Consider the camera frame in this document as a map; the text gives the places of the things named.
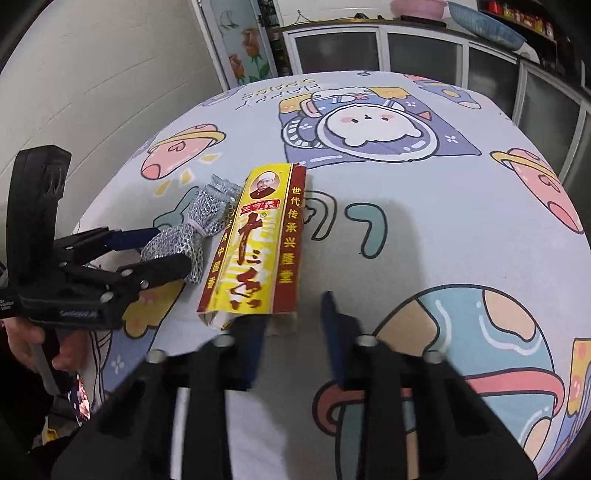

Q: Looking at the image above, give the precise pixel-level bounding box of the silver mesh netting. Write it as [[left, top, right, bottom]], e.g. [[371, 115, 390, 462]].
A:
[[140, 174, 244, 285]]

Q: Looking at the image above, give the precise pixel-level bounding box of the pink plastic basin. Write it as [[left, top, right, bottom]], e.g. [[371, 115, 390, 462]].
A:
[[390, 0, 449, 20]]

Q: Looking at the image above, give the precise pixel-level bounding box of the dark wall shelf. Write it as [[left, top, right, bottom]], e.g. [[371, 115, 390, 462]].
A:
[[477, 0, 558, 45]]

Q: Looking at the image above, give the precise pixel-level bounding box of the white cabinet with glass doors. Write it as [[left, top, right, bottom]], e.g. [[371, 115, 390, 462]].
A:
[[281, 20, 591, 232]]

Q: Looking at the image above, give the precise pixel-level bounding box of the small colourful packet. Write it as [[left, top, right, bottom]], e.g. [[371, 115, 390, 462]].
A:
[[68, 376, 92, 419]]

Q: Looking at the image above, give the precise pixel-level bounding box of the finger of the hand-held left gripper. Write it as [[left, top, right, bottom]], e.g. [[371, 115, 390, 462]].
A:
[[58, 224, 163, 260], [113, 252, 193, 296]]

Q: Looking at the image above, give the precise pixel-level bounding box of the door with flower print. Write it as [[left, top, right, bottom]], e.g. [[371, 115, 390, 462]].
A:
[[198, 0, 279, 92]]

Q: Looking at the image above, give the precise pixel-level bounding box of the row of spice jars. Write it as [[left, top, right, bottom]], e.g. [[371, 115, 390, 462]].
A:
[[501, 2, 556, 40]]

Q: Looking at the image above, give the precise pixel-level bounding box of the person's left hand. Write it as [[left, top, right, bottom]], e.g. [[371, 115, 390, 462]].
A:
[[0, 318, 89, 376]]

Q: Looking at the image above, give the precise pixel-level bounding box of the person's left forearm black sleeve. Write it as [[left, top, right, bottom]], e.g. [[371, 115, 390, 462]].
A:
[[0, 360, 54, 448]]

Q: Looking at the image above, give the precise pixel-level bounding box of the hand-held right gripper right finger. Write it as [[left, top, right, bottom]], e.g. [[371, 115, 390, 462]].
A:
[[320, 291, 539, 480]]

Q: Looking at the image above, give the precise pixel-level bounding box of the yellow and red box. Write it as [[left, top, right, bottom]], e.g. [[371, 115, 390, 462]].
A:
[[197, 162, 308, 332]]

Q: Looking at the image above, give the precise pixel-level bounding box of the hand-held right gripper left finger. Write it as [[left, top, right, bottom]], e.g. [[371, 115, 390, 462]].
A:
[[51, 318, 269, 480]]

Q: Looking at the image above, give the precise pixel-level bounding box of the blue plastic basket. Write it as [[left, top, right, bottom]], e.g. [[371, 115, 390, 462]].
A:
[[446, 1, 527, 52]]

